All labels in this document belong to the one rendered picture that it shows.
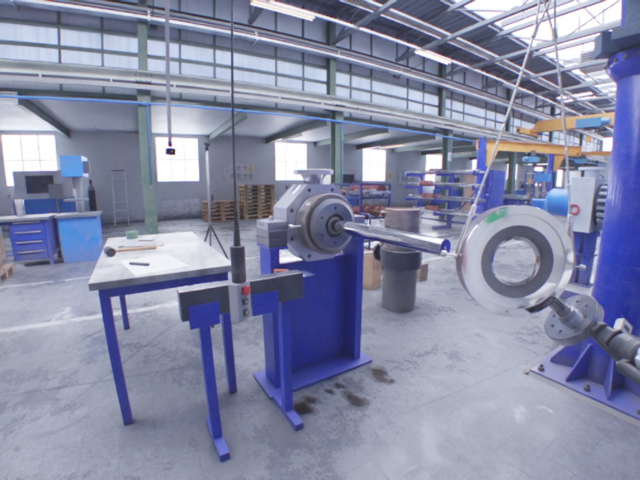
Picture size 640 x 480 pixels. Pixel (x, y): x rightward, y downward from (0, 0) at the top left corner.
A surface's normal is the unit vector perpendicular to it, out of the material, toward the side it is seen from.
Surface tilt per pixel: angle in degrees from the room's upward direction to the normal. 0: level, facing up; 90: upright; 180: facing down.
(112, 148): 90
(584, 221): 90
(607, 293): 90
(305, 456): 0
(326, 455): 0
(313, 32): 90
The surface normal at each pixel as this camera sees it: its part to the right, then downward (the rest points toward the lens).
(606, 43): -0.39, 0.16
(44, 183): 0.51, 0.15
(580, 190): -0.86, 0.09
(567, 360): -0.60, 0.14
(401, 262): -0.18, 0.18
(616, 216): -0.98, 0.04
